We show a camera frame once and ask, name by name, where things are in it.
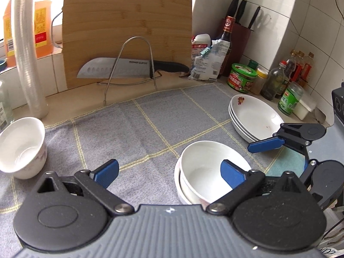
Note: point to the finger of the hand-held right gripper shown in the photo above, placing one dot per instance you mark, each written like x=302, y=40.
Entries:
x=305, y=174
x=264, y=144

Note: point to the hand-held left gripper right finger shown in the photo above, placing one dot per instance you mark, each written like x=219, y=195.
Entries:
x=232, y=174

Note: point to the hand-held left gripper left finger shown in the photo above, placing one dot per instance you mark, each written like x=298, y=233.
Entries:
x=107, y=170

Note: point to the stained white plate fruit print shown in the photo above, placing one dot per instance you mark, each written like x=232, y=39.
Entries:
x=255, y=115

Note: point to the white bowl pink floral print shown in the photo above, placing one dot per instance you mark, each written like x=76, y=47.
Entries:
x=204, y=161

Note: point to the plain white bowl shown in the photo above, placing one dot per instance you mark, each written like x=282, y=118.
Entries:
x=178, y=182

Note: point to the white bowl faint floral print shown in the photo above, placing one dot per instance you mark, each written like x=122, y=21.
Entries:
x=21, y=139

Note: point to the grey and teal dish mat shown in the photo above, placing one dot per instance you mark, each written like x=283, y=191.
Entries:
x=134, y=129

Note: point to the green pickle jar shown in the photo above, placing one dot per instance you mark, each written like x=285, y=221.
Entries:
x=289, y=100

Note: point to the white plastic container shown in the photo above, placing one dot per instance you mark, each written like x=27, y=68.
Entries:
x=306, y=107

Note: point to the yellow lid spice jar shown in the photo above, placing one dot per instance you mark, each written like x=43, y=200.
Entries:
x=260, y=84

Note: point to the red cap glass bottle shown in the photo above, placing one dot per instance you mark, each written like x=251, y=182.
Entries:
x=272, y=83

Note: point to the green lid sauce tub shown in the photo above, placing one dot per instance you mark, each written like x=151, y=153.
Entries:
x=242, y=82

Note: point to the black kitchen appliance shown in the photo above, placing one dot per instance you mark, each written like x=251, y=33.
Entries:
x=338, y=104

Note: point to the small green cap jar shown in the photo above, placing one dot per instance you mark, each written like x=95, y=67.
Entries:
x=253, y=64

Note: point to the red label sauce bottle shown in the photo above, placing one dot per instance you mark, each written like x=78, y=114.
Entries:
x=299, y=64
x=309, y=65

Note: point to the printed plastic bag with clip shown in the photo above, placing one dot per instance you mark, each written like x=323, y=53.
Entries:
x=212, y=61

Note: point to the dark red knife block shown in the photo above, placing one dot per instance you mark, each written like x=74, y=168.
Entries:
x=239, y=45

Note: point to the glass jar yellow green lid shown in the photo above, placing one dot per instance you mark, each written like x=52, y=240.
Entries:
x=5, y=107

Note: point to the white plastic packet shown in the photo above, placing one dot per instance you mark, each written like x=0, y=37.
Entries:
x=201, y=41

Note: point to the dark soy sauce bottle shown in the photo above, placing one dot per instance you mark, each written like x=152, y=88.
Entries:
x=228, y=25

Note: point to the tall translucent plastic roll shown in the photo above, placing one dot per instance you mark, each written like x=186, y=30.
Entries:
x=29, y=59

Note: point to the bamboo cutting board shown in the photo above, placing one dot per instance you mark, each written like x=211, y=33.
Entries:
x=121, y=18

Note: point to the orange cooking oil bottle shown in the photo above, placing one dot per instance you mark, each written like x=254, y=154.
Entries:
x=43, y=32

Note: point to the clear wall hook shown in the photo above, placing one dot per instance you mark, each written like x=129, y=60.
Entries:
x=265, y=18

